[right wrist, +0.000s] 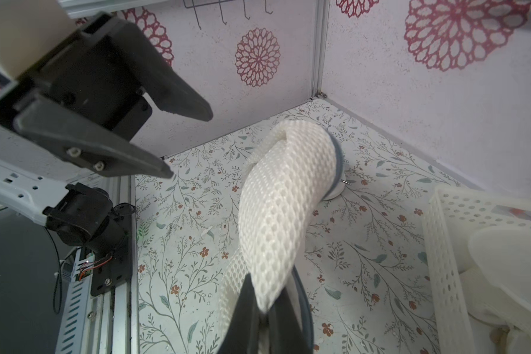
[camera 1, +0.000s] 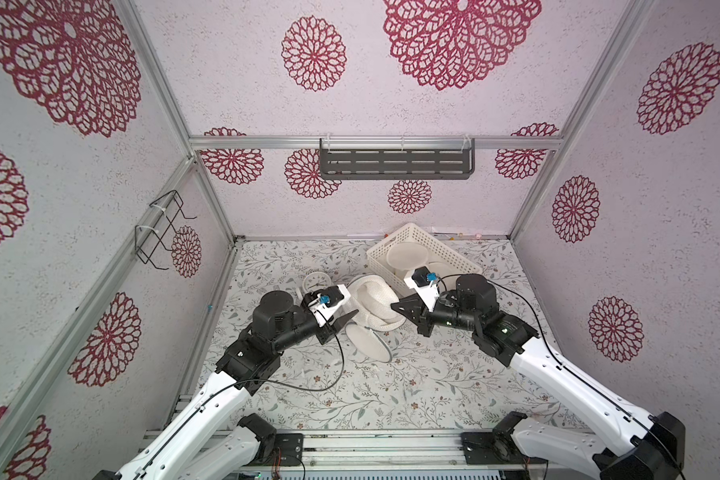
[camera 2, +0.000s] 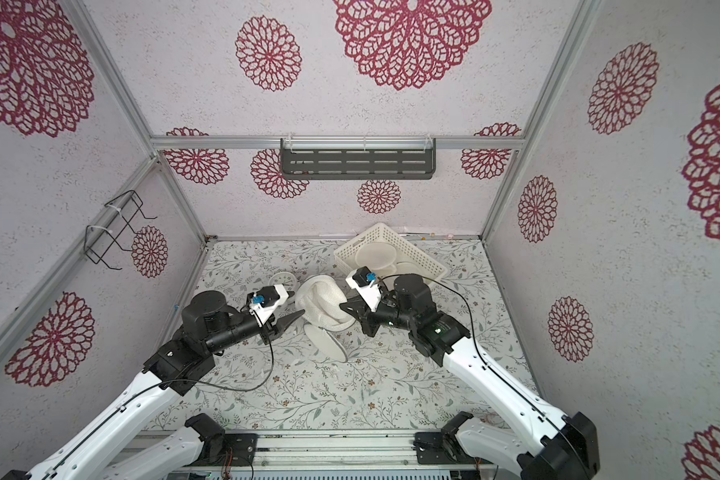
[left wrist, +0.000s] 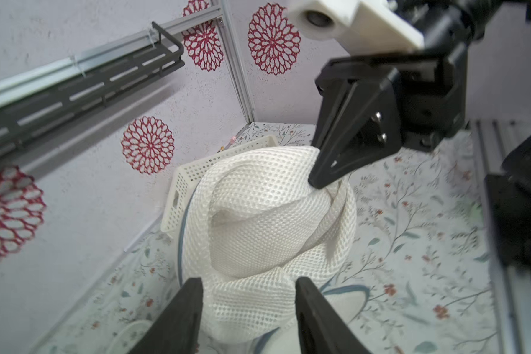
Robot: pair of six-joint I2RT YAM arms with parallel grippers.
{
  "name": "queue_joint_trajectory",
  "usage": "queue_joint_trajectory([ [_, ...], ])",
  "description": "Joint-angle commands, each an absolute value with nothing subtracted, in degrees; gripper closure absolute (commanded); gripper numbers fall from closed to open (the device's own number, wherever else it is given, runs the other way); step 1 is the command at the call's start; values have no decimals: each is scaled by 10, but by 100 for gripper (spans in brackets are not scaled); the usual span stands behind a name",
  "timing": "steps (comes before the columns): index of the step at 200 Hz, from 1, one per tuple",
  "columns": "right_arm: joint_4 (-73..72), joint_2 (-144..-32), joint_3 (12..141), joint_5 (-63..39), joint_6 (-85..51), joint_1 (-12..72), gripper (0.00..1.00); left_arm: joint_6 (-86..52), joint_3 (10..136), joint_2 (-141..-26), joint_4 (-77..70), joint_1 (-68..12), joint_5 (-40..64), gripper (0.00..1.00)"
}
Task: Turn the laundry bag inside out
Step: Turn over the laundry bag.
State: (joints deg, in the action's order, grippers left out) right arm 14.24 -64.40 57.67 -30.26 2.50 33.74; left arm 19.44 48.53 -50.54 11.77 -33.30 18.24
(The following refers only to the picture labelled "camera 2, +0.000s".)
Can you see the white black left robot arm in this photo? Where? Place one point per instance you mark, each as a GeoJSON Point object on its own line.
{"type": "Point", "coordinates": [209, 327]}

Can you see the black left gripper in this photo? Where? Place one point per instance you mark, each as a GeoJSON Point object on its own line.
{"type": "Point", "coordinates": [284, 321]}

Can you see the black wire wall rack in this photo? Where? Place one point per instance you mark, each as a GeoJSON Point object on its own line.
{"type": "Point", "coordinates": [99, 240]}

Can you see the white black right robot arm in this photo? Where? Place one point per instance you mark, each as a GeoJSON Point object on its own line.
{"type": "Point", "coordinates": [540, 442]}

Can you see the white perforated plastic basket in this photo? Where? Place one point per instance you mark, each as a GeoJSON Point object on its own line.
{"type": "Point", "coordinates": [410, 258]}

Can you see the white mesh bag blue trim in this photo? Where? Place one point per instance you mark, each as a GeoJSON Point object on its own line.
{"type": "Point", "coordinates": [320, 298]}

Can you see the white round alarm clock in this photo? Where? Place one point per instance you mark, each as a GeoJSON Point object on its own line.
{"type": "Point", "coordinates": [287, 279]}

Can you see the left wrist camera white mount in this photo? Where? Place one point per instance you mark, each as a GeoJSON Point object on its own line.
{"type": "Point", "coordinates": [263, 303]}

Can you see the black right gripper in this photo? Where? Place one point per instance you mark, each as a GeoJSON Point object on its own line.
{"type": "Point", "coordinates": [367, 314]}

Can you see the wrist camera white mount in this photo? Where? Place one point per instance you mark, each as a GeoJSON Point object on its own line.
{"type": "Point", "coordinates": [263, 303]}
{"type": "Point", "coordinates": [366, 284]}

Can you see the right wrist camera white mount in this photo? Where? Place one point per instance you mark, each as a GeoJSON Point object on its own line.
{"type": "Point", "coordinates": [366, 284]}

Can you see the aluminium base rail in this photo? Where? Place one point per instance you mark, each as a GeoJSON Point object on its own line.
{"type": "Point", "coordinates": [359, 451]}

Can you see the dark grey wall shelf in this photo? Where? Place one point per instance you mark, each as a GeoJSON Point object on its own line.
{"type": "Point", "coordinates": [365, 163]}

